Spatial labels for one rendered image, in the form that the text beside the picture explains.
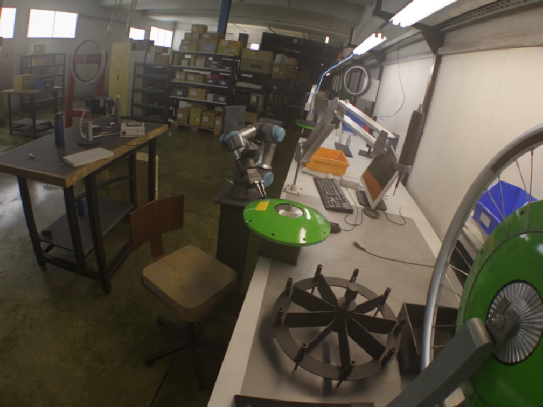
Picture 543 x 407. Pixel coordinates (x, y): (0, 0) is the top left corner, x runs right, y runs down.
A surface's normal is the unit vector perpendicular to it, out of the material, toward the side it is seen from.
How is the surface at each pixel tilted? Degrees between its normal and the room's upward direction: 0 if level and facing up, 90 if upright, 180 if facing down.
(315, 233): 24
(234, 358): 0
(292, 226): 14
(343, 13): 90
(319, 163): 94
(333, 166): 94
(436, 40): 90
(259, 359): 0
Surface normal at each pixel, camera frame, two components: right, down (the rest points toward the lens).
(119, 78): -0.16, 0.40
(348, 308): 0.12, -0.87
